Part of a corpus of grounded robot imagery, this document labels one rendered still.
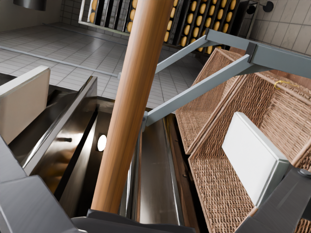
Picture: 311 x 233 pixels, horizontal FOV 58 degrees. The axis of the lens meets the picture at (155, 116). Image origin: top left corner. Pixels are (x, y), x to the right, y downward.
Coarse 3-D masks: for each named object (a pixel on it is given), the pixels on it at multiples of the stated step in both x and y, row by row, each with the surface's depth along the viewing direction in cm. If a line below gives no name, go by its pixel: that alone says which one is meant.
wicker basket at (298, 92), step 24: (264, 72) 115; (240, 96) 119; (264, 96) 119; (288, 96) 108; (216, 120) 122; (264, 120) 122; (288, 120) 104; (216, 144) 126; (288, 144) 101; (192, 168) 120; (216, 168) 120; (216, 192) 105; (240, 192) 105; (216, 216) 93; (240, 216) 93
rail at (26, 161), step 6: (90, 78) 168; (84, 84) 154; (78, 96) 135; (72, 102) 125; (66, 108) 118; (60, 114) 111; (60, 120) 106; (54, 126) 100; (48, 132) 95; (42, 138) 91; (36, 144) 87; (42, 144) 88; (36, 150) 83; (30, 156) 80; (24, 162) 77; (24, 168) 74
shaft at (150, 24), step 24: (144, 0) 23; (168, 0) 23; (144, 24) 23; (144, 48) 24; (144, 72) 25; (120, 96) 26; (144, 96) 26; (120, 120) 26; (120, 144) 27; (120, 168) 28; (96, 192) 30; (120, 192) 30
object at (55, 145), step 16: (96, 80) 171; (80, 96) 134; (96, 96) 176; (80, 112) 130; (64, 128) 103; (80, 128) 133; (48, 144) 87; (64, 144) 105; (32, 160) 78; (48, 160) 87; (64, 160) 107; (48, 176) 88
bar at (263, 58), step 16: (208, 32) 106; (192, 48) 108; (240, 48) 108; (256, 48) 61; (272, 48) 109; (160, 64) 110; (240, 64) 63; (256, 64) 64; (272, 64) 62; (288, 64) 62; (304, 64) 62; (208, 80) 64; (224, 80) 64; (176, 96) 66; (192, 96) 65; (144, 112) 67; (160, 112) 66; (144, 128) 67; (128, 176) 43; (128, 192) 39; (128, 208) 36
